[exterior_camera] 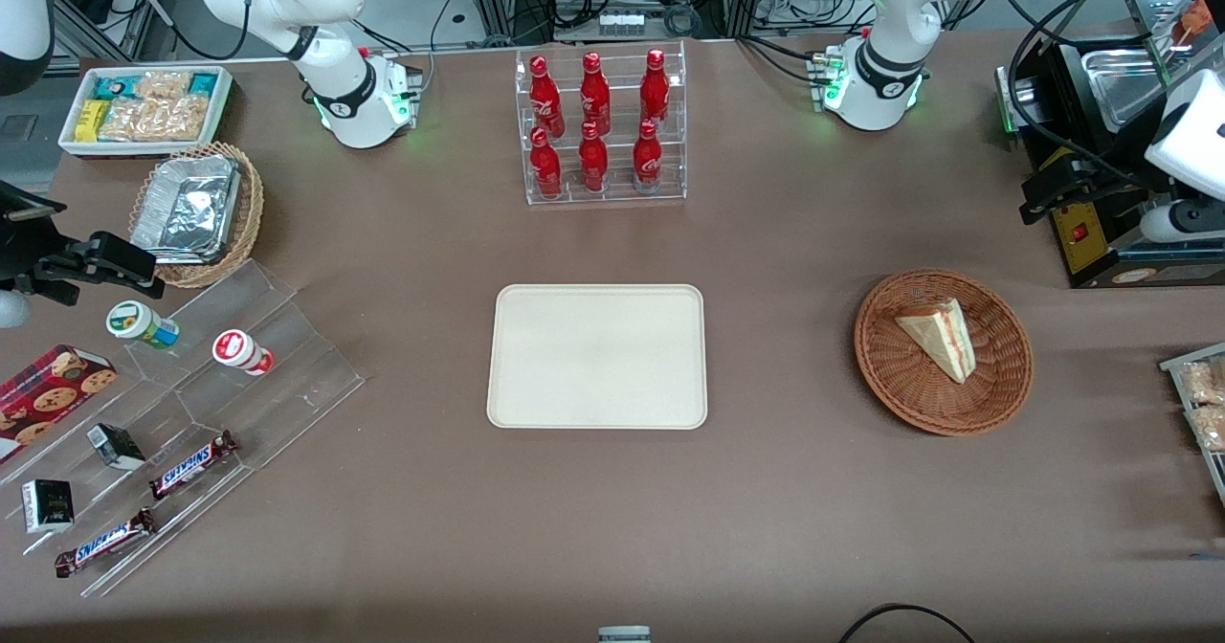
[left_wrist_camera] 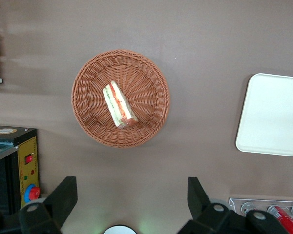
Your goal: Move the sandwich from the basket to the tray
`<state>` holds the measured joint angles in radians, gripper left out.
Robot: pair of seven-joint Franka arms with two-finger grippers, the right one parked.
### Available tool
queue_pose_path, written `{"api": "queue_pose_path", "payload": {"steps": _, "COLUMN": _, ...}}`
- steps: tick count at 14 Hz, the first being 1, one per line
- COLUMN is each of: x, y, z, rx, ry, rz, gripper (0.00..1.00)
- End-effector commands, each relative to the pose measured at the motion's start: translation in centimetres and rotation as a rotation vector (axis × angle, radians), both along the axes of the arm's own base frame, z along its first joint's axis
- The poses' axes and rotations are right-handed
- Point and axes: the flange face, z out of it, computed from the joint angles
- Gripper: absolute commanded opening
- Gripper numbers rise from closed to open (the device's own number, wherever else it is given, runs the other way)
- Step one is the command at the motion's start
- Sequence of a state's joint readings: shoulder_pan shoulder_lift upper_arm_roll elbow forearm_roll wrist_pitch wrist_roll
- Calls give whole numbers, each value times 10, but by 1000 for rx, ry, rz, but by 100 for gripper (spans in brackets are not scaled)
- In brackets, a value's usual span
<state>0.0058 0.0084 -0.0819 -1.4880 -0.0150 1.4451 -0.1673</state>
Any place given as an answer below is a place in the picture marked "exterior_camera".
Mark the red tartan cookie box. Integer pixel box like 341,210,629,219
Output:
0,344,119,465

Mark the black cable loop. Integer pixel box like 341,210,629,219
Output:
838,602,978,643

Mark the clear wrapped snack packet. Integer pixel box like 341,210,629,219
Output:
1187,406,1225,454
1179,360,1225,406

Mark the light tan wicker basket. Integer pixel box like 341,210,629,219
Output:
128,142,265,290

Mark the small black carton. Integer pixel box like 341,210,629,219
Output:
21,477,76,536
86,422,147,473

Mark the Snickers chocolate bar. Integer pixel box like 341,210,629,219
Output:
54,507,158,580
148,429,241,501

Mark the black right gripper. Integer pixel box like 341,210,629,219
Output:
0,182,166,306

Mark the cream plastic tray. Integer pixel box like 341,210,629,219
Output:
486,284,709,431

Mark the green lid yogurt cup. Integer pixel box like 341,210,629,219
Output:
105,300,181,351

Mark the red lid yogurt cup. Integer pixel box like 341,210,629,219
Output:
212,329,276,378

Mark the triangular sandwich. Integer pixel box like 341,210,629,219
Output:
894,299,978,386

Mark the red cola bottle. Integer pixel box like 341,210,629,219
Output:
639,48,671,133
530,126,564,200
528,55,566,140
633,119,664,192
578,122,610,194
580,52,613,137

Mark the brown round wicker basket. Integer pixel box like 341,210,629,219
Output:
854,269,1036,437

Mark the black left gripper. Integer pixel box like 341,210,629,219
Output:
1017,141,1165,229

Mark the clear acrylic bottle rack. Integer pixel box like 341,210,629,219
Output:
514,40,689,208

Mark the yellow snack packet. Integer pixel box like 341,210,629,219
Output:
74,99,112,144

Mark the clear rice cracker packet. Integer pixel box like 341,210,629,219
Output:
134,70,193,101
99,97,156,143
153,94,212,143

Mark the silver foil container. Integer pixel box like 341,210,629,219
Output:
130,154,242,267

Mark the white snack bin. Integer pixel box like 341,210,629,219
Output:
57,65,234,160

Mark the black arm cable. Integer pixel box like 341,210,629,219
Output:
1006,0,1225,190

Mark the clear acrylic stepped display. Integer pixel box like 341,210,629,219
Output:
0,258,366,599

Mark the metal shelf rack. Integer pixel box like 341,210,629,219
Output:
1159,341,1225,510

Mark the black machine with yellow panel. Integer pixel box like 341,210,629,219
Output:
995,0,1225,291

